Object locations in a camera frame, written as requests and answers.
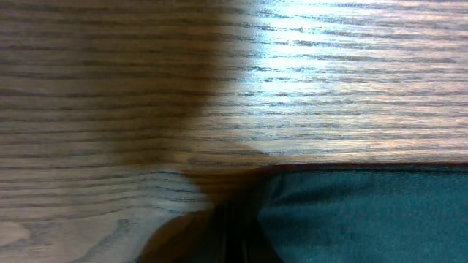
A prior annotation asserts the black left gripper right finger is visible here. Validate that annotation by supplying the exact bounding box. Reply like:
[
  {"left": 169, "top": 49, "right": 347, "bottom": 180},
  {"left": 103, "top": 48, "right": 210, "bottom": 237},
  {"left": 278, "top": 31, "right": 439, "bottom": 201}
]
[{"left": 228, "top": 204, "right": 284, "bottom": 263}]

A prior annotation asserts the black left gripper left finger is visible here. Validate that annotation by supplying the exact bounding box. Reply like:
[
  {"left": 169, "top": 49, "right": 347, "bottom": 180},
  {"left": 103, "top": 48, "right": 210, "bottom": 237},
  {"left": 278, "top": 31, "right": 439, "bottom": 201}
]
[{"left": 138, "top": 210, "right": 227, "bottom": 263}]

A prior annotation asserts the black t-shirt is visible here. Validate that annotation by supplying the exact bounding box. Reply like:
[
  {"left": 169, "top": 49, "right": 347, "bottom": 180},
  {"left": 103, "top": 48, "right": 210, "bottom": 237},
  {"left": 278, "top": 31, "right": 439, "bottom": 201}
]
[{"left": 257, "top": 167, "right": 467, "bottom": 263}]

